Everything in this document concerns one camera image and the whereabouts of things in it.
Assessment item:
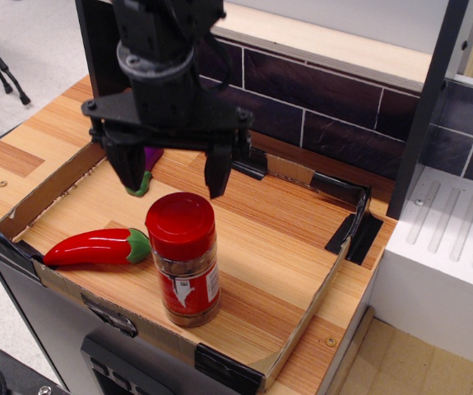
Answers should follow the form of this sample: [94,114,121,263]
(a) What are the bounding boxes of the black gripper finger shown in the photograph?
[204,145,232,199]
[104,139,145,191]

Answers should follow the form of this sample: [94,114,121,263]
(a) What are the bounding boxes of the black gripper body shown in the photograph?
[81,44,253,159]

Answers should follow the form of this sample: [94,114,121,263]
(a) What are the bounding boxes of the red-lidded spice bottle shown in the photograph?
[145,192,221,327]

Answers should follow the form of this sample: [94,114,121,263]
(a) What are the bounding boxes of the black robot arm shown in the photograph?
[81,1,253,198]

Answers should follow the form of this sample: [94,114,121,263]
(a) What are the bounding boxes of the purple toy eggplant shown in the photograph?
[126,146,164,197]

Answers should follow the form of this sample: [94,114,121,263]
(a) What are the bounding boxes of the red toy chili pepper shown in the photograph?
[43,228,151,267]

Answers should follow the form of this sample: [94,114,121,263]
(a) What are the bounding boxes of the black tripod legs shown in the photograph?
[0,57,31,105]

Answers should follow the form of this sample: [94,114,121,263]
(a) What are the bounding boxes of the black toy oven panel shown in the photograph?
[80,335,188,395]

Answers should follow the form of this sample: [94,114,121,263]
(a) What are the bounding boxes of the brass screw front right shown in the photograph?
[325,337,336,347]

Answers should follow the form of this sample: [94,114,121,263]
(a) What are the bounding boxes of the white toy sink drainboard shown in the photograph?
[370,167,473,362]

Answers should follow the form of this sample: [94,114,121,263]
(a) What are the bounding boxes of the dark shelf frame with backsplash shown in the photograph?
[76,1,467,218]

